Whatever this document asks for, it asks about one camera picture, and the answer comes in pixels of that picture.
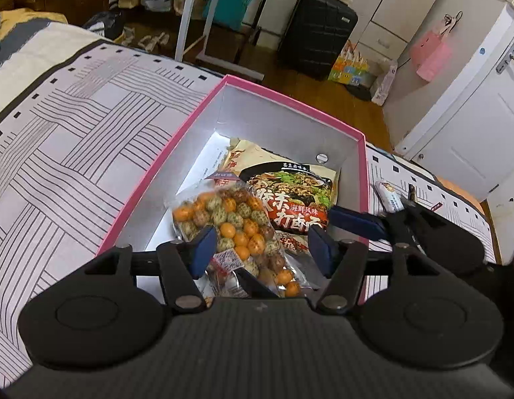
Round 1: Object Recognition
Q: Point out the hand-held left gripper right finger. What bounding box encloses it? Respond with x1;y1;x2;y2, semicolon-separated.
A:
307;230;429;315

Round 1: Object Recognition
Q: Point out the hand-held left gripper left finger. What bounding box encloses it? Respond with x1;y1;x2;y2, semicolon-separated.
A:
84;227;219;316

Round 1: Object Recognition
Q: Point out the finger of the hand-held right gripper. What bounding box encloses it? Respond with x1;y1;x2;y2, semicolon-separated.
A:
406;184;433;222
327;206;425;255

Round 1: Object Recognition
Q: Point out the small white brown snack packet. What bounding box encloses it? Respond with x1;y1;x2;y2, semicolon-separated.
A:
374;180;408;213

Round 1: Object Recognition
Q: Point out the peanut bag with barcode sticker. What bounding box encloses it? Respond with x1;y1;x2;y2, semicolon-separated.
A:
172;186;304;299

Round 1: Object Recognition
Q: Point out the large beige noodle bag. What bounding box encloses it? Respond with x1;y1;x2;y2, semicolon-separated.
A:
206;137;340;257

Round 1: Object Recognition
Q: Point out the pink cardboard box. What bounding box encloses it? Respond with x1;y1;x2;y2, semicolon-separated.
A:
96;74;370;305

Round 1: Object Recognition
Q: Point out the orange fitted sheet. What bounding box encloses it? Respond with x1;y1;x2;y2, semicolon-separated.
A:
432;176;489;217

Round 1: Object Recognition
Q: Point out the white door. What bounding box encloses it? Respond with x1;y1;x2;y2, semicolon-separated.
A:
395;2;514;201

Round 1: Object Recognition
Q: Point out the white paper sheet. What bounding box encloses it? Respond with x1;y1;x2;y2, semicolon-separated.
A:
173;130;233;201

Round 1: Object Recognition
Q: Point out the white pink packet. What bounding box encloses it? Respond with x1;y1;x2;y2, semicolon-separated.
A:
371;60;400;106

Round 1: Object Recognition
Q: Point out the black round mat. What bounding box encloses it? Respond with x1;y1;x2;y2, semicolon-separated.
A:
345;82;373;102

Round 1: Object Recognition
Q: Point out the pink hanging bag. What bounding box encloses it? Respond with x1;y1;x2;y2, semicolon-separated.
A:
409;28;454;82

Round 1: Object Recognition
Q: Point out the colourful gift bag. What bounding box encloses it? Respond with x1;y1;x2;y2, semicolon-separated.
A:
327;39;373;86

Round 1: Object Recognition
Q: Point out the white striped bedsheet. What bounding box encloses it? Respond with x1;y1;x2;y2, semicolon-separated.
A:
0;42;504;392

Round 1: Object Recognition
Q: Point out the black suitcase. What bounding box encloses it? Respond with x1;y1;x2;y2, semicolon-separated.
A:
277;0;360;81

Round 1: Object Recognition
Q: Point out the white wardrobe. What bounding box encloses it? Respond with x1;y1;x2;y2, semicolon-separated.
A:
323;0;456;68

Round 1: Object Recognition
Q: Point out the white slipper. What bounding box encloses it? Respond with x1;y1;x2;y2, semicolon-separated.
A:
137;31;171;51
114;27;135;47

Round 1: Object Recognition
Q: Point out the teal bag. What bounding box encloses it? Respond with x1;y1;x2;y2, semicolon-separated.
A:
202;0;262;33

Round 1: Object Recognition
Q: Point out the black bag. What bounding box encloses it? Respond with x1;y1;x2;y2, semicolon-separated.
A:
81;7;127;41

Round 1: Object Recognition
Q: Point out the cream grey quilt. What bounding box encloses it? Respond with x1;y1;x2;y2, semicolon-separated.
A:
0;20;108;105

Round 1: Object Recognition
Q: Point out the yellow cloth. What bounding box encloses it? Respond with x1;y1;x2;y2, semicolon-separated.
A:
0;7;69;39

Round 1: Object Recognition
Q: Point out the silver door handle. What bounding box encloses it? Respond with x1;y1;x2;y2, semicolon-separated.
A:
495;42;514;76

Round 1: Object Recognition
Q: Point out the black wall hook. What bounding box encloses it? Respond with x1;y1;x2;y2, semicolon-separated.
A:
441;10;464;34

